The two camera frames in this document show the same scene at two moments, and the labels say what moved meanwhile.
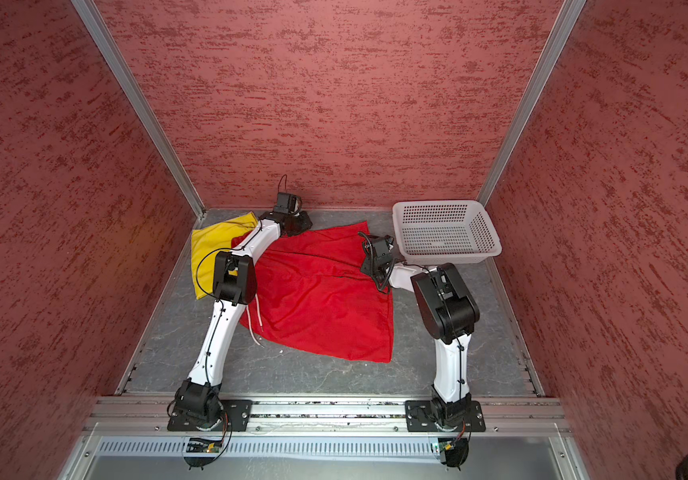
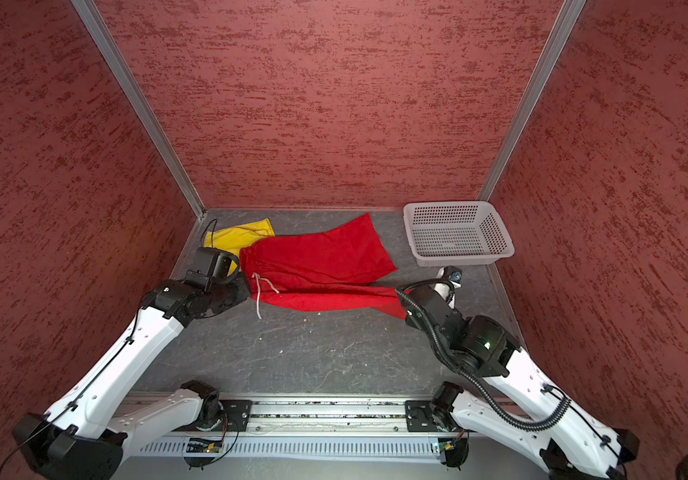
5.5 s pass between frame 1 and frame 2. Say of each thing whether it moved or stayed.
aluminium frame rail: stayed
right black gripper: moved
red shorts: moved
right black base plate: stayed
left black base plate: stayed
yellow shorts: moved
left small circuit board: stayed
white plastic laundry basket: moved
